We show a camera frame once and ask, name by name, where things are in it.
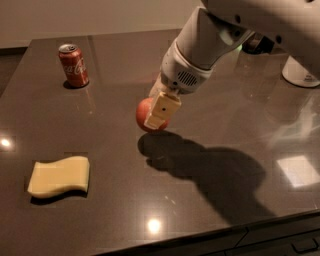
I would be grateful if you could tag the red apple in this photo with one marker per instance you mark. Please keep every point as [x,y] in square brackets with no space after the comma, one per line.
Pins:
[141,112]

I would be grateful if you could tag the black drawer handle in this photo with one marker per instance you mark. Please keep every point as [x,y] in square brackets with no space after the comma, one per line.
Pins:
[305,246]

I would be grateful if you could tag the yellow wavy sponge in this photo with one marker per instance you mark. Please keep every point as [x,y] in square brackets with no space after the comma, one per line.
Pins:
[56,178]

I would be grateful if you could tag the black container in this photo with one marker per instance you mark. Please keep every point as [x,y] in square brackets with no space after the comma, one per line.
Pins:
[257,44]

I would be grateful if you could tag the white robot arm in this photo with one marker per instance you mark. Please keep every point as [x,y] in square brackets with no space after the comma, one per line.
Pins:
[220,26]

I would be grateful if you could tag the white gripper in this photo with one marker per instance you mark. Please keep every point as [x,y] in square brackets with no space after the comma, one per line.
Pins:
[177,74]

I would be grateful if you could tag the red cola can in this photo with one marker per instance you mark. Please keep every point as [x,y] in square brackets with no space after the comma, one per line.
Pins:
[73,64]

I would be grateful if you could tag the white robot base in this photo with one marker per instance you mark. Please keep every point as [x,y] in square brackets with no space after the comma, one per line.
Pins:
[296,74]

